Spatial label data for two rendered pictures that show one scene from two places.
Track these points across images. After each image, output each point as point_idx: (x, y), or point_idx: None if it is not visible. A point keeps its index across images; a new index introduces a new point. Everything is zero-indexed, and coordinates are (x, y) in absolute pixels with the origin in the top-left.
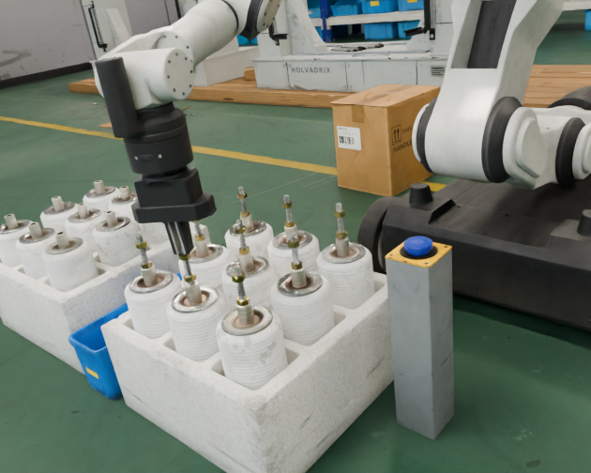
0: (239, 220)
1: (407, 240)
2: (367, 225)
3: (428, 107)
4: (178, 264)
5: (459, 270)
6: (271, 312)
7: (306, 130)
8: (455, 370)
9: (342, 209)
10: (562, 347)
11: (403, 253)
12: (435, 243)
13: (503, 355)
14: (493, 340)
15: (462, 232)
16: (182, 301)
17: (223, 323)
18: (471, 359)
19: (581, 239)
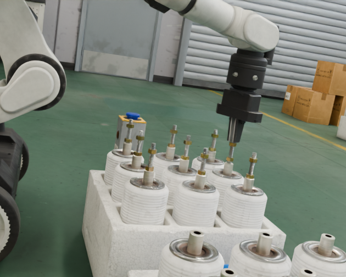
0: (188, 135)
1: (135, 114)
2: (11, 199)
3: (55, 61)
4: (219, 195)
5: (15, 188)
6: (197, 156)
7: None
8: (71, 219)
9: (127, 123)
10: (15, 199)
11: (139, 120)
12: (121, 116)
13: (41, 210)
14: (29, 214)
15: (12, 159)
16: (234, 175)
17: (222, 162)
18: (56, 217)
19: (10, 132)
